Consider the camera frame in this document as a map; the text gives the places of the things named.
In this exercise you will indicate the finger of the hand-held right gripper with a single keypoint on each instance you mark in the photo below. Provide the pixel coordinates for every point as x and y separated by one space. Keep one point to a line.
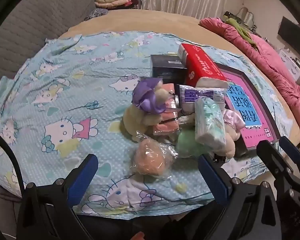
293 152
271 155

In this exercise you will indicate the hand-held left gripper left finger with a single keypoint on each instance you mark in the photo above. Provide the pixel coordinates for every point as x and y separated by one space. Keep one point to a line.
83 177

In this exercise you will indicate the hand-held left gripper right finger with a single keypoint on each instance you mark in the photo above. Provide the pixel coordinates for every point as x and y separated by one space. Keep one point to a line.
212 177

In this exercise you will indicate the green puff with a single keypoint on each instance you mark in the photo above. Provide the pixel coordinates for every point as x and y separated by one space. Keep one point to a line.
190 142

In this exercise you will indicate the mint tissue pack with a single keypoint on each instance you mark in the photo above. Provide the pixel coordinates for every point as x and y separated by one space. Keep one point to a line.
210 122

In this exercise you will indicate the orange puff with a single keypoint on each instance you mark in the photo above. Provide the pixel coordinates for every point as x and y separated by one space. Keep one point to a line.
147 157

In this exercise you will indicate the pink towel roll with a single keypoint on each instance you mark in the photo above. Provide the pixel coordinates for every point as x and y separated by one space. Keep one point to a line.
165 127

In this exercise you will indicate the white blue plastic packet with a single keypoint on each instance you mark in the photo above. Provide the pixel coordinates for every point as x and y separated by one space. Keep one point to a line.
192 97

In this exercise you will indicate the plush bear purple dress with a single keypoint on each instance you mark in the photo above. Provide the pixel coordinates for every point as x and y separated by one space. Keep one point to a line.
145 97

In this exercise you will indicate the red tissue pack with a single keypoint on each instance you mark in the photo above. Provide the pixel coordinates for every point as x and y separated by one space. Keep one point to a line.
202 62

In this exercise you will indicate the pink book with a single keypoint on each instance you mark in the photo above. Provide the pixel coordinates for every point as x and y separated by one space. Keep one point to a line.
242 85

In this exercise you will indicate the white drawer cabinet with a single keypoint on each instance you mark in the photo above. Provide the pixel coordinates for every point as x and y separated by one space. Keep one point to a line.
291 63

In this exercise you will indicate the cat print blue blanket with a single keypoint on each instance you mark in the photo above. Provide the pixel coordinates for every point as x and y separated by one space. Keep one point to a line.
65 85

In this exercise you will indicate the pink quilt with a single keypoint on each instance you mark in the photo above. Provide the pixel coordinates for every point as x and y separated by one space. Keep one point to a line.
265 55

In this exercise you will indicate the green cloth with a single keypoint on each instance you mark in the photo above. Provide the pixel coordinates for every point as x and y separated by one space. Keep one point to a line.
242 31

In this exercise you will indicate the white framed mirror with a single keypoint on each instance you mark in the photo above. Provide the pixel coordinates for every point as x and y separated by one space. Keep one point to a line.
245 15

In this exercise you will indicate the dark floral cloth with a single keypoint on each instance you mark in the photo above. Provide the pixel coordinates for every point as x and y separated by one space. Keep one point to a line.
96 13

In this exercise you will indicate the tan bed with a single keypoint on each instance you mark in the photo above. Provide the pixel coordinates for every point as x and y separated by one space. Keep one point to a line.
152 20

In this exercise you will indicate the grey quilted sofa cover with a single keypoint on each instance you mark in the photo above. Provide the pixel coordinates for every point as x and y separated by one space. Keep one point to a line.
27 17

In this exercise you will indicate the black wall television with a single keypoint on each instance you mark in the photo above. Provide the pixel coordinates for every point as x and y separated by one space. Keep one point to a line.
293 36

